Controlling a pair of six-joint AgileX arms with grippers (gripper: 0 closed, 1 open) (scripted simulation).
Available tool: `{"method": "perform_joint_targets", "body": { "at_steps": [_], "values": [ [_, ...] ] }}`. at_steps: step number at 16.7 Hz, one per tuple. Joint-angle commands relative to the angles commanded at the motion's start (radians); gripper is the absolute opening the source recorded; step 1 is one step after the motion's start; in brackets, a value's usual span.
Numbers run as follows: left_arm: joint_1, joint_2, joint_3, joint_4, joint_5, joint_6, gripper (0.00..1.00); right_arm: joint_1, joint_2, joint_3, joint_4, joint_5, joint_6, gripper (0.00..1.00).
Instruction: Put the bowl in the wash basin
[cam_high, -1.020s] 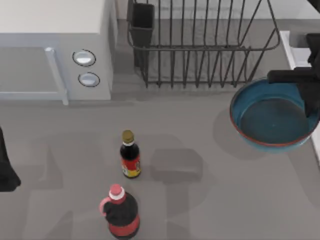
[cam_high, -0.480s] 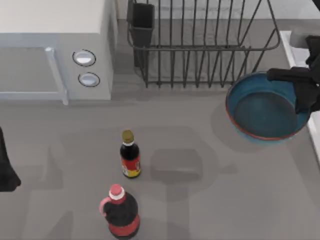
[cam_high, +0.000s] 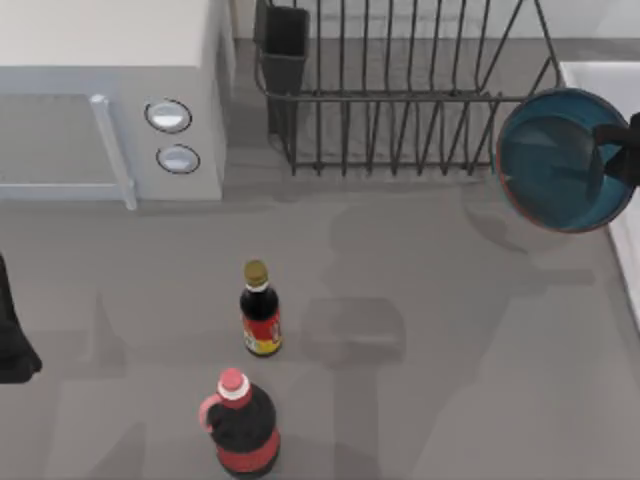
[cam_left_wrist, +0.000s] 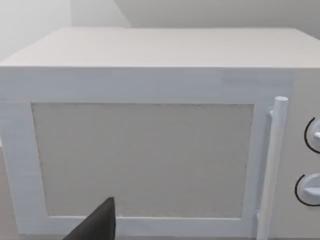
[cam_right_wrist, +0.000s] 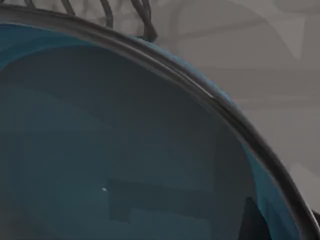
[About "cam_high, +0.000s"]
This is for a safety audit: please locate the blue bowl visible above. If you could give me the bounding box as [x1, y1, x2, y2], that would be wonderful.
[494, 87, 637, 234]

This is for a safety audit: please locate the black cutlery holder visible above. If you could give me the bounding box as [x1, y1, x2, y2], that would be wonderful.
[253, 0, 312, 96]

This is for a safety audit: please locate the dark bottle with gold cap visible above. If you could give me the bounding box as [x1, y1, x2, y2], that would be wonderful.
[238, 258, 284, 359]

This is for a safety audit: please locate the small silver microwave knob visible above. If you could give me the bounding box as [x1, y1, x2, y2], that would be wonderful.
[155, 143, 202, 176]

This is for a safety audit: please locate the large silver microwave knob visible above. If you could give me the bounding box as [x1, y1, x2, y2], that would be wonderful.
[143, 97, 194, 135]

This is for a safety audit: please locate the pale microwave oven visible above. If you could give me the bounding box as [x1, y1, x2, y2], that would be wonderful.
[0, 0, 237, 212]

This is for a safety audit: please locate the dark bottle with pink cap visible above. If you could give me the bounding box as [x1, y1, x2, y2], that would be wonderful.
[197, 367, 282, 479]

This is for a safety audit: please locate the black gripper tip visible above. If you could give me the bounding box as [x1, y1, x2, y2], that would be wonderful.
[0, 251, 44, 385]

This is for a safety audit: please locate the dark grey wire dish rack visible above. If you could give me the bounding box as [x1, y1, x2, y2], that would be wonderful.
[252, 0, 564, 178]

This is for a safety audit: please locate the pale microwave door handle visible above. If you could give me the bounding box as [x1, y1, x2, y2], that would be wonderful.
[88, 93, 139, 212]

